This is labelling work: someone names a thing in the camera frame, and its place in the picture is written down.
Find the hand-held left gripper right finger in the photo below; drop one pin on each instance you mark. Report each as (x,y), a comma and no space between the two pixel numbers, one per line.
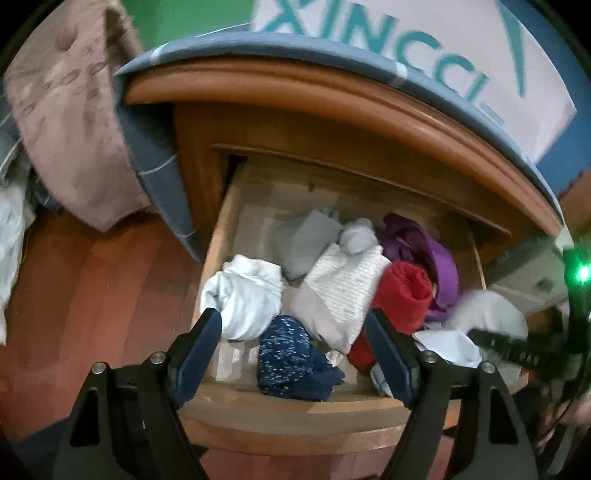
(390,364)

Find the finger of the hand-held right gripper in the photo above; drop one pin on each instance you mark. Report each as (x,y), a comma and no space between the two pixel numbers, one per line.
(508,348)

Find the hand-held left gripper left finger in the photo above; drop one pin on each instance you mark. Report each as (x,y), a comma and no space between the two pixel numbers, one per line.
(196,355)

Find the pale lavender white underwear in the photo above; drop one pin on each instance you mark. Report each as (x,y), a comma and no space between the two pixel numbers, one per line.
(489,314)

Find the wooden drawer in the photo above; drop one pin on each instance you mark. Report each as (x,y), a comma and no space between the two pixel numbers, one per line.
(277,415)

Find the light grey sock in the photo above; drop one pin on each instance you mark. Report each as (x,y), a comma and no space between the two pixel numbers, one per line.
(358,235)

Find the red underwear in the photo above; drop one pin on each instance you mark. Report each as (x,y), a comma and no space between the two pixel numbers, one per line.
(401,290)

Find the striped white beige underwear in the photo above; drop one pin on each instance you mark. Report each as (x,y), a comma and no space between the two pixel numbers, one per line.
(341,286)

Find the purple underwear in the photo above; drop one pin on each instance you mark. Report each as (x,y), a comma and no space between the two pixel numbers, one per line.
(434,258)

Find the white rolled sock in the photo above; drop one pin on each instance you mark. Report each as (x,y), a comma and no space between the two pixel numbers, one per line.
(244,295)

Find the navy speckled rolled sock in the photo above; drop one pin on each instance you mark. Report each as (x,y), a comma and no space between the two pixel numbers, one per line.
(286,355)

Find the blue striped cloth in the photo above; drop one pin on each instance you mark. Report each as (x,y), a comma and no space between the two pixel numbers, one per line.
(152,170)

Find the white crumpled cloth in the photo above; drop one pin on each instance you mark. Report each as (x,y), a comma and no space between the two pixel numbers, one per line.
(11,240)

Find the wooden nightstand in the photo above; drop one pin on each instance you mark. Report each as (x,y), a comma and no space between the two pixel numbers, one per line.
(323,134)

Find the pink blanket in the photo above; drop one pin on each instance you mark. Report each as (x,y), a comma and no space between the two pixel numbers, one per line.
(69,115)

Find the white box with teal print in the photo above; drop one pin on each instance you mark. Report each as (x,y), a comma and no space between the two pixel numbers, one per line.
(438,37)

